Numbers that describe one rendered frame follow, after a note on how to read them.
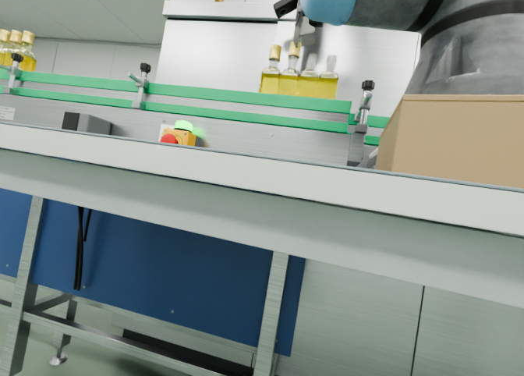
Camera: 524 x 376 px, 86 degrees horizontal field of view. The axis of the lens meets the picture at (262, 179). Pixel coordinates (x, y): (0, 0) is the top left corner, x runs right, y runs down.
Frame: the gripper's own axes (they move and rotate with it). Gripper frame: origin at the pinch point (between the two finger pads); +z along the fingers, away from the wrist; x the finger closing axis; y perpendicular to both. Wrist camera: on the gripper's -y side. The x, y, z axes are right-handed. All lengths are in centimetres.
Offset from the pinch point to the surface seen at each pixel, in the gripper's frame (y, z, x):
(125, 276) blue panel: -34, 75, -14
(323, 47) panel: 7.8, -6.3, 11.7
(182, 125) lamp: -21.2, 32.8, -21.3
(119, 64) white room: -336, -120, 312
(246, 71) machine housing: -19.0, 2.6, 14.9
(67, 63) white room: -440, -114, 313
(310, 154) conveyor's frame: 10.5, 34.9, -15.9
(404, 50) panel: 33.7, -7.0, 11.6
